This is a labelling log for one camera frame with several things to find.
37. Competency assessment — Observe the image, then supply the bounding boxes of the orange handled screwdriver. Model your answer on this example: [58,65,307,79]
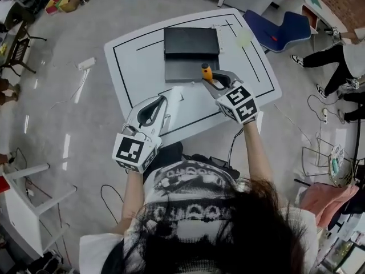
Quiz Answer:
[201,63,215,86]

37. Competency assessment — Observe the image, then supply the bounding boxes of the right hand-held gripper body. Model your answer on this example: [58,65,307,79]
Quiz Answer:
[215,82,259,124]

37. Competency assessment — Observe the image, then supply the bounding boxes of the translucent pale green cup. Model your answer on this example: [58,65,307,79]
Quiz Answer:
[238,29,253,48]

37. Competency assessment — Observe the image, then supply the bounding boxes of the person's black white printed shirt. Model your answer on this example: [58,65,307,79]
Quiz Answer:
[79,160,319,274]

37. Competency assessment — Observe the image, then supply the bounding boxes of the black metal chair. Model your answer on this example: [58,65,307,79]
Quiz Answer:
[0,21,48,78]

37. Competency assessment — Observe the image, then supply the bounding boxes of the pink jacket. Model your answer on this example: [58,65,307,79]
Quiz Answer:
[301,182,360,229]

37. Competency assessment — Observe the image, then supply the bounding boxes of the black floor cable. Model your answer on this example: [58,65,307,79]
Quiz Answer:
[100,184,125,225]

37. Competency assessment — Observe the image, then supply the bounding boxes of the person's left forearm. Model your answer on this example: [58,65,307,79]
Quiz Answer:
[109,170,145,235]

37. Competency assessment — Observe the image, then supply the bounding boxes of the gold wire side table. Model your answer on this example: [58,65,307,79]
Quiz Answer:
[301,137,357,188]

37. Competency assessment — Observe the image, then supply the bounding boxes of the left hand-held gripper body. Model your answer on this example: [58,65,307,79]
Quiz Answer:
[111,123,163,174]

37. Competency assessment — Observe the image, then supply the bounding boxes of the person's right forearm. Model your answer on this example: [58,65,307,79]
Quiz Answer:
[242,120,276,182]

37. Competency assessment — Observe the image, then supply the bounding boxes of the patterned round tray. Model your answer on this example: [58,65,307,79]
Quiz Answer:
[327,144,354,188]

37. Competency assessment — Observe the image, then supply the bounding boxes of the white table with black lines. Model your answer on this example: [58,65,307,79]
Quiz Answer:
[103,7,283,148]

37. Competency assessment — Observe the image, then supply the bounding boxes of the black drawer box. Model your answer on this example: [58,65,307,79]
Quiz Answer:
[163,27,221,84]

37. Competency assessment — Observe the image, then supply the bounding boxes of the red book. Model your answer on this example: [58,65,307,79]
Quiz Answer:
[0,174,11,194]

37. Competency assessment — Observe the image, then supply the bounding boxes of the plain white table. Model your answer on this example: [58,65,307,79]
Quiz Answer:
[0,163,78,258]

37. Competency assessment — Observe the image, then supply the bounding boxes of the blue chair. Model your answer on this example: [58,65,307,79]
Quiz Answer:
[244,9,311,54]

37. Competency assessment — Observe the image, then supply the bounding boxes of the person's black trousers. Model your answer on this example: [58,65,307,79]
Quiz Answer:
[155,141,240,179]

